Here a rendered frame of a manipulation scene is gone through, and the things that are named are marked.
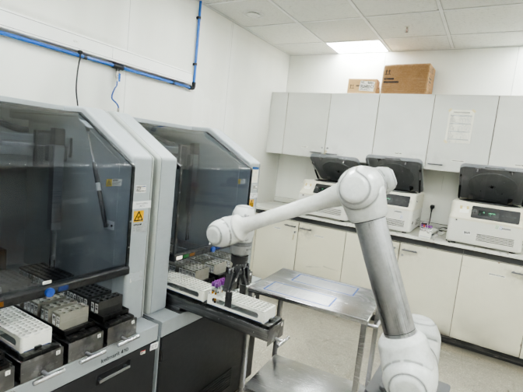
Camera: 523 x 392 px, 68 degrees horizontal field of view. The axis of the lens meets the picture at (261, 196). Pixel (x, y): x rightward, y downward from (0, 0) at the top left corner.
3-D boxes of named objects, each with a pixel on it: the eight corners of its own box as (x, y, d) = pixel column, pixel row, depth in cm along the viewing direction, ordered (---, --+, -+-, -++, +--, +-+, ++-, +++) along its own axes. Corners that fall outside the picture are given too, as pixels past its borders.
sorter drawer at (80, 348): (-30, 305, 164) (-30, 285, 163) (5, 296, 176) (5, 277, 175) (75, 369, 127) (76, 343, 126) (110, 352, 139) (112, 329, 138)
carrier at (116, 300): (119, 307, 157) (120, 292, 157) (122, 309, 156) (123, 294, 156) (93, 316, 147) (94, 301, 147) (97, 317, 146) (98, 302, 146)
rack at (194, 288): (155, 287, 188) (156, 274, 187) (170, 281, 196) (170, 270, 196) (202, 304, 173) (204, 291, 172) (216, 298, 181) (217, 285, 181)
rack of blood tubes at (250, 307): (205, 306, 172) (207, 292, 171) (219, 299, 180) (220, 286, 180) (263, 327, 157) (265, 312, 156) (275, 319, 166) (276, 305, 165)
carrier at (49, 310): (74, 313, 148) (75, 299, 147) (77, 315, 146) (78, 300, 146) (43, 323, 138) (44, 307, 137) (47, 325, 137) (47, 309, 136)
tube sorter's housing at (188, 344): (23, 385, 228) (33, 106, 209) (136, 334, 300) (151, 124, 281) (152, 478, 174) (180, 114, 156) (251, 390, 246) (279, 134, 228)
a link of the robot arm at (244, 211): (236, 236, 173) (221, 241, 162) (240, 201, 171) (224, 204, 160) (257, 240, 169) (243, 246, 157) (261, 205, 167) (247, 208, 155)
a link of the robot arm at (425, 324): (436, 370, 146) (444, 314, 144) (434, 395, 130) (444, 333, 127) (391, 356, 153) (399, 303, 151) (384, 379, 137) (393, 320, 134)
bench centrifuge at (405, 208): (349, 223, 377) (359, 152, 369) (366, 217, 431) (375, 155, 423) (409, 234, 350) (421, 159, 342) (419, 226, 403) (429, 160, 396)
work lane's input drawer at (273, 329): (145, 299, 189) (147, 281, 188) (166, 292, 201) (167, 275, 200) (276, 351, 152) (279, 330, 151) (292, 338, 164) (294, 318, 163)
